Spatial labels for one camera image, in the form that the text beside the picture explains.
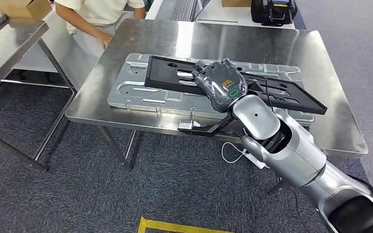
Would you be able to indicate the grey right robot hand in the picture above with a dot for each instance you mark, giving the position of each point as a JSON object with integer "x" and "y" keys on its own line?
{"x": 222, "y": 86}

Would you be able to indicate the black plastic plate frame part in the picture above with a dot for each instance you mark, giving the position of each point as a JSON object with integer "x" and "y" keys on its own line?
{"x": 160, "y": 74}

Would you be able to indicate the stainless steel workbench table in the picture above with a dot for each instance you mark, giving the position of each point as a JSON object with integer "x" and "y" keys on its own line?
{"x": 6, "y": 51}
{"x": 205, "y": 41}

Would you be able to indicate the white desk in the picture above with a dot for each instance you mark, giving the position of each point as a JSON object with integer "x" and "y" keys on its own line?
{"x": 218, "y": 14}

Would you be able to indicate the small cardboard box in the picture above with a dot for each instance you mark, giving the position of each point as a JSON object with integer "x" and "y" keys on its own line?
{"x": 234, "y": 2}

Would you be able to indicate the black equipment case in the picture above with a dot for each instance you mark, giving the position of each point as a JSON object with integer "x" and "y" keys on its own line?
{"x": 270, "y": 16}

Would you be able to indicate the grey laptop computer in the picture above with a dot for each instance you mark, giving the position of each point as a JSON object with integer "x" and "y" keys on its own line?
{"x": 183, "y": 9}

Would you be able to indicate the person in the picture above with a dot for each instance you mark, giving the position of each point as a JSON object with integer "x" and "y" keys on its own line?
{"x": 99, "y": 9}

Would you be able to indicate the yellow floor tape square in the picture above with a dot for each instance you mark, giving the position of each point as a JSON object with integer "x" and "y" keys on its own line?
{"x": 173, "y": 226}

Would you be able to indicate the large cardboard box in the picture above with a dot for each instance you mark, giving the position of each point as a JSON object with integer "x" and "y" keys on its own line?
{"x": 22, "y": 8}

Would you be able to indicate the black right wrist camera bracket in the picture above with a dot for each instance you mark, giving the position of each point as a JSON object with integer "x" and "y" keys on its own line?
{"x": 205, "y": 130}

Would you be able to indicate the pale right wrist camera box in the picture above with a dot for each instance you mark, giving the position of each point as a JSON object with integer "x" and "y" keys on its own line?
{"x": 188, "y": 124}

